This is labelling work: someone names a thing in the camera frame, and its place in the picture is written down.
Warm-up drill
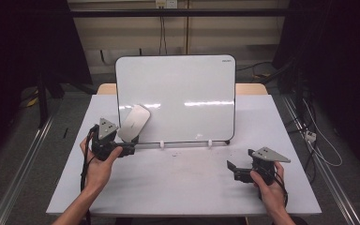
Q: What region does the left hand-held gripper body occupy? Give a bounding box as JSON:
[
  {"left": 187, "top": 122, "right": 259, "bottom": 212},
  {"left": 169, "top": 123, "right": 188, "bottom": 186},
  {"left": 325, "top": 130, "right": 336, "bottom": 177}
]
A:
[{"left": 89, "top": 117, "right": 120, "bottom": 162}]

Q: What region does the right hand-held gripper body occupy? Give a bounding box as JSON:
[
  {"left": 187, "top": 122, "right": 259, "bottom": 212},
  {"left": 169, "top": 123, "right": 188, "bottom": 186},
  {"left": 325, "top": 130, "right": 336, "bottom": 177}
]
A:
[{"left": 247, "top": 146, "right": 292, "bottom": 186}]

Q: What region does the white whiteboard eraser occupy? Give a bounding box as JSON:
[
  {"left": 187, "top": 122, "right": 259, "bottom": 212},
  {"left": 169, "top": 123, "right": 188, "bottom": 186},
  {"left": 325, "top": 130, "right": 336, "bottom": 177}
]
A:
[{"left": 117, "top": 103, "right": 152, "bottom": 143}]

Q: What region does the person's left hand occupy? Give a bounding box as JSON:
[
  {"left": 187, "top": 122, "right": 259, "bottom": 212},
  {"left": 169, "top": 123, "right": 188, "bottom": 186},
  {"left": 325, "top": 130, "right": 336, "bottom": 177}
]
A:
[{"left": 79, "top": 136, "right": 124, "bottom": 192}]

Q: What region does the person's right hand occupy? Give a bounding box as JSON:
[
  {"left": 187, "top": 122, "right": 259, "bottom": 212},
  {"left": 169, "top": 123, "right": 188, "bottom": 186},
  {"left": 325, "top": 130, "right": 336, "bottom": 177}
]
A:
[{"left": 249, "top": 161, "right": 289, "bottom": 216}]

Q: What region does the white power strip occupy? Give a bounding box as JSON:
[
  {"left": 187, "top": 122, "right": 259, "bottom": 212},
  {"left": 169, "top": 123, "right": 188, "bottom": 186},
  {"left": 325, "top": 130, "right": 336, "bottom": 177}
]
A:
[{"left": 304, "top": 130, "right": 318, "bottom": 143}]

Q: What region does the wooden table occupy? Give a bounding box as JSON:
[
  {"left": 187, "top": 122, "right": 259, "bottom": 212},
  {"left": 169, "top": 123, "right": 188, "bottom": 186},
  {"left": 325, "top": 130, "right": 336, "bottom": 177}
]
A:
[{"left": 97, "top": 82, "right": 269, "bottom": 96}]

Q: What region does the black metal stand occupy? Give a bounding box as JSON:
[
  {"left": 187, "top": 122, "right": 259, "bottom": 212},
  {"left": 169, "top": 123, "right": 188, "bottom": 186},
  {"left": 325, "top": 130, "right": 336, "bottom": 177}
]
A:
[{"left": 37, "top": 69, "right": 66, "bottom": 129}]

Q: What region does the white whiteboard with black rim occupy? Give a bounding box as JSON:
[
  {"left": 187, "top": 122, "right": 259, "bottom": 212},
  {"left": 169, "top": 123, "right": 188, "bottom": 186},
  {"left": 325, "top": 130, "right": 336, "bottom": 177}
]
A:
[{"left": 114, "top": 54, "right": 237, "bottom": 145}]

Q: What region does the black curtain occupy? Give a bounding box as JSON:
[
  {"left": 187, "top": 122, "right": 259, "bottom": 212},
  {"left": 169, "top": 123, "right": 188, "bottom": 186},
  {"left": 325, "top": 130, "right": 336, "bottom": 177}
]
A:
[
  {"left": 0, "top": 0, "right": 94, "bottom": 172},
  {"left": 271, "top": 0, "right": 360, "bottom": 181}
]

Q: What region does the black horizontal bar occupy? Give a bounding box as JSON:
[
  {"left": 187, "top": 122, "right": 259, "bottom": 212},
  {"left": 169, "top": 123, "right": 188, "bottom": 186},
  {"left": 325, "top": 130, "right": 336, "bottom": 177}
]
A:
[{"left": 69, "top": 7, "right": 291, "bottom": 19}]

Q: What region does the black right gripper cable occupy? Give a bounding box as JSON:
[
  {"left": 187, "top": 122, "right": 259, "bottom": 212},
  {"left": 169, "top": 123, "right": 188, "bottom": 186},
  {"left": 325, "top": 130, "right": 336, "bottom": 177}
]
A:
[{"left": 262, "top": 168, "right": 289, "bottom": 208}]

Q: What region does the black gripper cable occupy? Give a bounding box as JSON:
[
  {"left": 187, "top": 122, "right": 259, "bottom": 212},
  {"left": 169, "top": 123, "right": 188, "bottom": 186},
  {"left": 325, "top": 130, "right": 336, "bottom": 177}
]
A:
[
  {"left": 80, "top": 130, "right": 96, "bottom": 225},
  {"left": 262, "top": 168, "right": 289, "bottom": 208}
]

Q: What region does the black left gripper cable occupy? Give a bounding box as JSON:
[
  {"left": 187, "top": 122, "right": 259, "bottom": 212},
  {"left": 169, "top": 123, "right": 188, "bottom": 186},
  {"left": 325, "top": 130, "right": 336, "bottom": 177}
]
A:
[{"left": 80, "top": 130, "right": 96, "bottom": 225}]

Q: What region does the metal floor rail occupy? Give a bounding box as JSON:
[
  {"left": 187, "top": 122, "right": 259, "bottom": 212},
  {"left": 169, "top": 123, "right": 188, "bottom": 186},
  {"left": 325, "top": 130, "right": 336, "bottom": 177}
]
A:
[
  {"left": 0, "top": 115, "right": 56, "bottom": 225},
  {"left": 281, "top": 95, "right": 360, "bottom": 225}
]

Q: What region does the white floor cable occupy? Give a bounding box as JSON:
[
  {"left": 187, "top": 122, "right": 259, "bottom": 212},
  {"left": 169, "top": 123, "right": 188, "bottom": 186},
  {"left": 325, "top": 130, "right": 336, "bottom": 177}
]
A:
[{"left": 302, "top": 97, "right": 343, "bottom": 168}]

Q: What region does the black floor cable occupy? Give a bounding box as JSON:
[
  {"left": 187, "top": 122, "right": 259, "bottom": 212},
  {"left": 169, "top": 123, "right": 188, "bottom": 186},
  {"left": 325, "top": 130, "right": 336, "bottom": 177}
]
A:
[{"left": 235, "top": 61, "right": 275, "bottom": 73}]

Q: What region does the black hanging cable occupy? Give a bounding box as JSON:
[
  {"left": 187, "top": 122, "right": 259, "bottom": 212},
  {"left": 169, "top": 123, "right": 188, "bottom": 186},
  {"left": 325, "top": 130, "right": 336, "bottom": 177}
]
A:
[{"left": 158, "top": 7, "right": 169, "bottom": 56}]

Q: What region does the white wall socket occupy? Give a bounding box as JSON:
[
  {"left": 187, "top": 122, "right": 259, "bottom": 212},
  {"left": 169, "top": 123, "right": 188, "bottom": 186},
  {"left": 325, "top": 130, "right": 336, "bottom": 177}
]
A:
[{"left": 155, "top": 0, "right": 179, "bottom": 9}]

